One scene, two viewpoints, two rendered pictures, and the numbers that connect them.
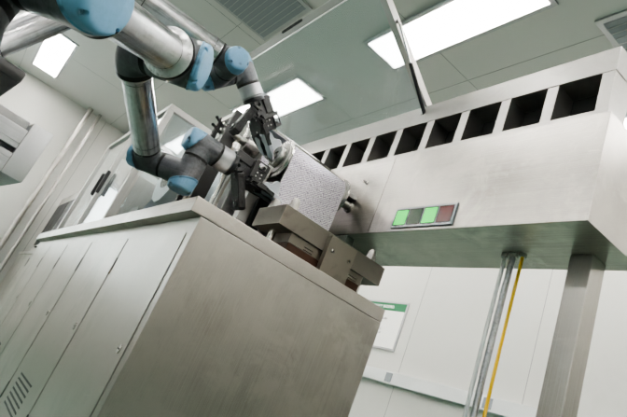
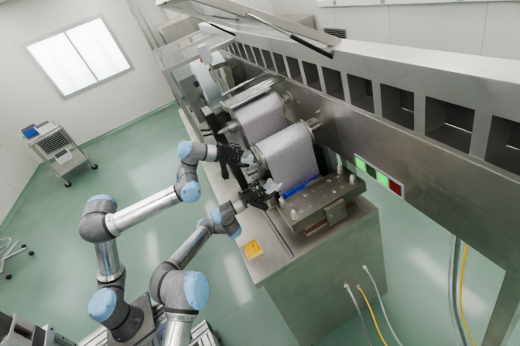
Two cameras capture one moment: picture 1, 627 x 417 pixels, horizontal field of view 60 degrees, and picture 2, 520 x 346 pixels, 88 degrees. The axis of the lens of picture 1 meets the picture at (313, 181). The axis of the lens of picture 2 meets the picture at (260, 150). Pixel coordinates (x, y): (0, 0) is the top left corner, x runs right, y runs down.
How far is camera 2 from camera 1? 1.58 m
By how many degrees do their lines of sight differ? 57
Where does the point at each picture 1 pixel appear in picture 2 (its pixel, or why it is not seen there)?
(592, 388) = not seen: outside the picture
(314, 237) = (316, 217)
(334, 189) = (303, 143)
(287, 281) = (320, 255)
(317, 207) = (301, 161)
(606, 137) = not seen: outside the picture
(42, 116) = not seen: outside the picture
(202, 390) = (316, 299)
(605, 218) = not seen: outside the picture
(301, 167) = (275, 159)
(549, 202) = (493, 248)
